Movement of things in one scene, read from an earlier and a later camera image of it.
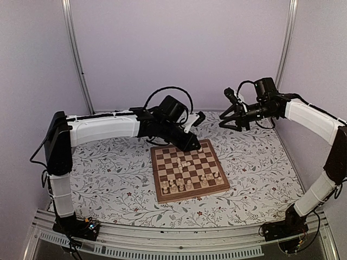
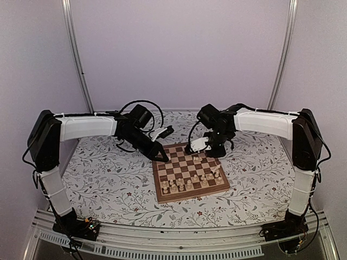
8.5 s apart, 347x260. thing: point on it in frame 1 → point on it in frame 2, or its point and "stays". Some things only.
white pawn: (165, 191) stays
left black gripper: (187, 145) → (152, 153)
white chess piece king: (186, 164) → (215, 169)
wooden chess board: (179, 174) stays
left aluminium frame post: (69, 21) stays
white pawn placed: (173, 186) stays
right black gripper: (239, 117) → (222, 152)
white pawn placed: (188, 185) stays
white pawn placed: (204, 183) stays
